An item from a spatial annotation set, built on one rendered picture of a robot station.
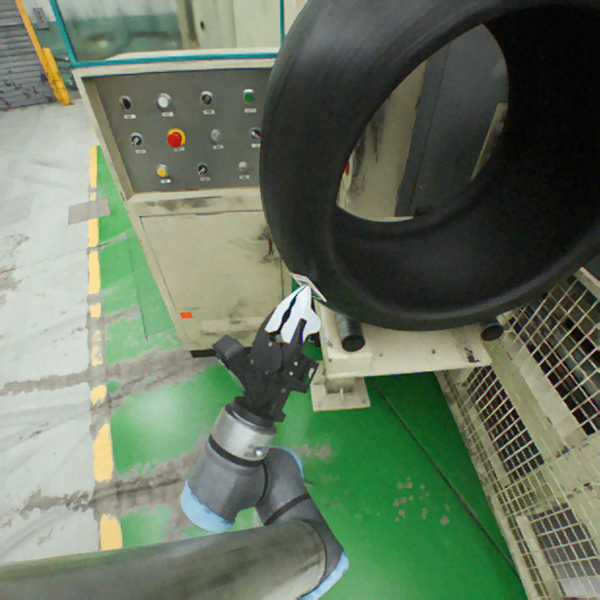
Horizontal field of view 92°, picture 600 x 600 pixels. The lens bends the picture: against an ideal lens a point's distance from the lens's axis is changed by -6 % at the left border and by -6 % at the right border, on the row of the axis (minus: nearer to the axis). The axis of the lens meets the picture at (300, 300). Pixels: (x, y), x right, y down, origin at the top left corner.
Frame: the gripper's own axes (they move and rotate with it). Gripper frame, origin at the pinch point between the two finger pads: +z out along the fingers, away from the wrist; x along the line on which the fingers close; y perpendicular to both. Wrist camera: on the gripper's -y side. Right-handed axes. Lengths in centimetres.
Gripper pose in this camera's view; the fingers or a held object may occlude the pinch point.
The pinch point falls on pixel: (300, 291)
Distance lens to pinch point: 46.8
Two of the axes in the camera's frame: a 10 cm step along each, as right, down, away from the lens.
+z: 4.3, -9.0, 0.8
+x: 6.4, 2.5, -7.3
